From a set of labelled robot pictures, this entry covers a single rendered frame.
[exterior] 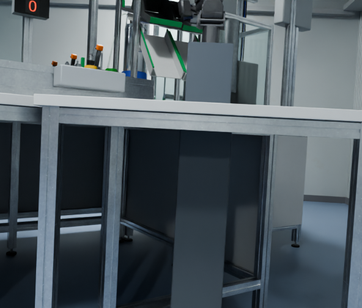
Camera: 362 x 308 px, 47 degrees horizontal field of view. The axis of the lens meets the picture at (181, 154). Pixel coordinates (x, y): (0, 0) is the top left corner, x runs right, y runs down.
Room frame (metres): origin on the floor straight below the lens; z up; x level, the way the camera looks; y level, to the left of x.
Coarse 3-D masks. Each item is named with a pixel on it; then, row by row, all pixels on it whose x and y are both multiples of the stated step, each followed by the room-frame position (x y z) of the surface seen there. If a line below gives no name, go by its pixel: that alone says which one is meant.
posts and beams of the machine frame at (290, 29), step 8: (240, 0) 3.36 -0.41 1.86; (248, 0) 3.36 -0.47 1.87; (256, 0) 3.39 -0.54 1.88; (296, 0) 2.91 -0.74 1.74; (240, 8) 3.35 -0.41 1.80; (288, 32) 2.90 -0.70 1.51; (288, 40) 2.89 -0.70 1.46; (288, 48) 2.89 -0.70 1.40; (288, 56) 2.89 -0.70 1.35; (288, 64) 2.89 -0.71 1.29; (288, 72) 2.89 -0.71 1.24; (288, 80) 2.89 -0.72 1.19; (288, 88) 2.90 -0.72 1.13; (288, 96) 2.90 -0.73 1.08; (280, 104) 2.92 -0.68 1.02; (288, 104) 2.90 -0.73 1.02
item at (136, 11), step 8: (120, 0) 1.81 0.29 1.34; (136, 0) 1.66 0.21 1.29; (120, 8) 1.81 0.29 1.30; (136, 8) 1.66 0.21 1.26; (120, 16) 1.81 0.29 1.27; (136, 16) 1.66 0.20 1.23; (120, 24) 1.81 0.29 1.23; (136, 24) 1.66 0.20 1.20; (136, 32) 1.67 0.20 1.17; (136, 40) 1.67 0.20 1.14; (200, 40) 1.85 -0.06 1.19; (136, 48) 1.67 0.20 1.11; (136, 56) 1.67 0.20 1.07; (136, 64) 1.67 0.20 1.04; (136, 72) 1.67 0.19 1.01; (176, 80) 1.99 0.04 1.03; (176, 88) 1.99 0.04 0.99; (176, 96) 1.99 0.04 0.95
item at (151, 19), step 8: (144, 0) 1.82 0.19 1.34; (152, 0) 1.83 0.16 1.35; (160, 0) 1.84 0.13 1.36; (168, 0) 1.77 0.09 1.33; (144, 8) 1.84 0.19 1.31; (152, 8) 1.85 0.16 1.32; (160, 8) 1.85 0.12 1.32; (168, 8) 1.76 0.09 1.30; (144, 16) 1.65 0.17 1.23; (152, 16) 1.73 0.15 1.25; (160, 16) 1.78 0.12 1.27; (168, 16) 1.76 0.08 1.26; (160, 24) 1.60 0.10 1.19; (168, 24) 1.62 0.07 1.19; (176, 24) 1.63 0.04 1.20
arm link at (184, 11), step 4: (180, 0) 1.61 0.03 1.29; (184, 0) 1.61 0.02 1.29; (180, 4) 1.61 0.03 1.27; (184, 4) 1.61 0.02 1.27; (188, 4) 1.62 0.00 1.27; (196, 4) 1.64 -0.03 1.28; (200, 4) 1.61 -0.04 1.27; (180, 8) 1.61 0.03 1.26; (184, 8) 1.60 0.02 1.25; (188, 8) 1.61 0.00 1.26; (192, 8) 1.63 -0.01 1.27; (196, 8) 1.63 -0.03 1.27; (200, 8) 1.62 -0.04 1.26; (180, 12) 1.61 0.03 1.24; (184, 12) 1.60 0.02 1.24; (188, 12) 1.61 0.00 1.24; (196, 12) 1.64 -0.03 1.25; (184, 16) 1.63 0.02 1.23
